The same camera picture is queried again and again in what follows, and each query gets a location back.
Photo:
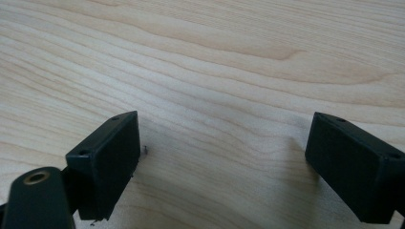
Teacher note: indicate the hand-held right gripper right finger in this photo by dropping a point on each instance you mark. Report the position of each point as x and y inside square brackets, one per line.
[350, 168]

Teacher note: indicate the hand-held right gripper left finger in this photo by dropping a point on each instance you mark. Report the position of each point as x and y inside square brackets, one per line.
[105, 165]

